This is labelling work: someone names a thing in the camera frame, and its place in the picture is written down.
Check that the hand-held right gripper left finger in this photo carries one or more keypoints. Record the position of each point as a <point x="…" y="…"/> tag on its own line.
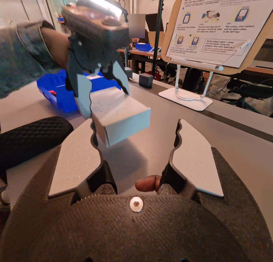
<point x="74" y="159"/>

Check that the printed instruction sheet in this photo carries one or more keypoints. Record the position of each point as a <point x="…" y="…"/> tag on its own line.
<point x="219" y="32"/>

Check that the black monitor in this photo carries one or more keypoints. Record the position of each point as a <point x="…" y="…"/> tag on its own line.
<point x="153" y="21"/>

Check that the dark grey cube device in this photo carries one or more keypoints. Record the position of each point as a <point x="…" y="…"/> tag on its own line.
<point x="146" y="80"/>

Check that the small blue plastic bin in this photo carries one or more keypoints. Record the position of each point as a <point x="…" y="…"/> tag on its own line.
<point x="144" y="46"/>

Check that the red bag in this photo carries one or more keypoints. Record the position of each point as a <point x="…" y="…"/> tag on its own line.
<point x="154" y="75"/>

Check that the person's left hand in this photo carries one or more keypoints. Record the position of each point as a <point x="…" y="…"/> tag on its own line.
<point x="58" y="49"/>

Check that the red cube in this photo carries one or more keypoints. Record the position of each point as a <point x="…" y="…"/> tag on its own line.
<point x="52" y="93"/>

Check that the person's right hand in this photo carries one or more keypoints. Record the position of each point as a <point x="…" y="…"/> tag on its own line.
<point x="147" y="183"/>

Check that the person's left forearm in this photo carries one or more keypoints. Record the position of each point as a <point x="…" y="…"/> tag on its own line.
<point x="19" y="53"/>

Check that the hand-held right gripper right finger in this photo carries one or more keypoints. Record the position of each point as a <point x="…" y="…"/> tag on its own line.
<point x="196" y="159"/>

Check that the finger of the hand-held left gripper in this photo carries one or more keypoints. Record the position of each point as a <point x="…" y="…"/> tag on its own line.
<point x="121" y="74"/>
<point x="84" y="93"/>

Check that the small grey power adapter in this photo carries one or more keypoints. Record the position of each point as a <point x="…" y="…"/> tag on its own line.
<point x="128" y="72"/>

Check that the large blue plastic bin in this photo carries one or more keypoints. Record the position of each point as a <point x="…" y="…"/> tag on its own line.
<point x="64" y="98"/>

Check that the black mesh pad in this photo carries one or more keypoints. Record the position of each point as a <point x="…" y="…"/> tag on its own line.
<point x="32" y="138"/>

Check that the black vertical pole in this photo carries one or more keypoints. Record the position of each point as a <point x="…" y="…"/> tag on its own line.
<point x="158" y="32"/>

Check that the wooden document stand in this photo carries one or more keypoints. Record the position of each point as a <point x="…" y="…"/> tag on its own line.
<point x="170" y="27"/>

